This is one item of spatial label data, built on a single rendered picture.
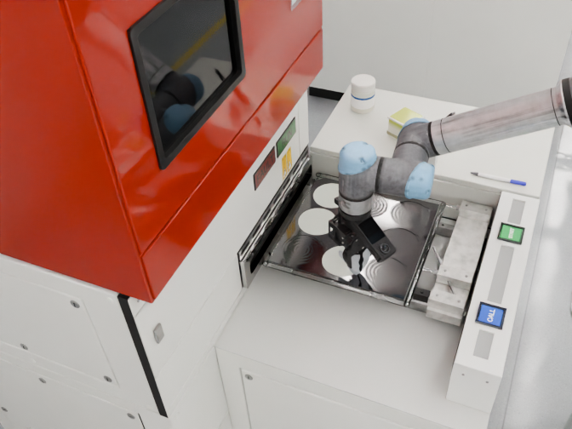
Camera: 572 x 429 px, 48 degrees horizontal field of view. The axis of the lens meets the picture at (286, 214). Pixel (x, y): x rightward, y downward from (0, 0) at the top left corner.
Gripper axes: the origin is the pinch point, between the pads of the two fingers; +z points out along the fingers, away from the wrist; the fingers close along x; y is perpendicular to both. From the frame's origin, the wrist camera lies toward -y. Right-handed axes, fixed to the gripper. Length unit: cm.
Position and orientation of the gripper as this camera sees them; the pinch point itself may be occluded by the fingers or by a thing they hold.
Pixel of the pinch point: (359, 271)
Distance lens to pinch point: 153.8
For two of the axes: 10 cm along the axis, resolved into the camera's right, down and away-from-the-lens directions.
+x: -8.0, 4.4, -4.1
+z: 0.5, 7.3, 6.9
